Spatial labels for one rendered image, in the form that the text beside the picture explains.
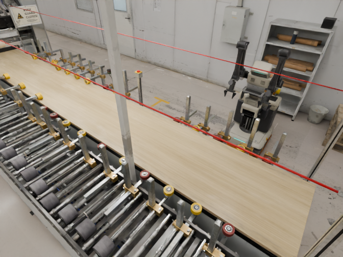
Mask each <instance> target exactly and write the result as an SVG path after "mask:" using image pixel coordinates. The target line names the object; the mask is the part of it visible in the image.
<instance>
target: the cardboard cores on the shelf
mask: <svg viewBox="0 0 343 257"><path fill-rule="evenodd" d="M277 38H278V40H284V41H289V42H291V39H292V36H291V35H284V34H277ZM321 42H322V41H320V40H315V39H309V38H303V37H297V38H296V40H295V43H300V44H305V45H311V46H317V45H320V44H321ZM264 60H266V61H268V63H271V64H274V65H277V64H278V61H279V57H277V55H275V54H272V55H268V54H267V55H266V56H265V57H264ZM313 64H314V63H311V62H306V61H302V60H297V59H293V58H289V59H286V61H285V64H284V67H286V68H290V69H294V70H298V71H302V72H306V70H307V71H311V72H312V70H313V68H314V67H313ZM283 81H284V84H283V87H286V88H290V89H294V90H298V91H301V89H302V88H305V87H306V85H307V84H303V83H299V82H296V81H292V80H288V79H285V78H283Z"/></svg>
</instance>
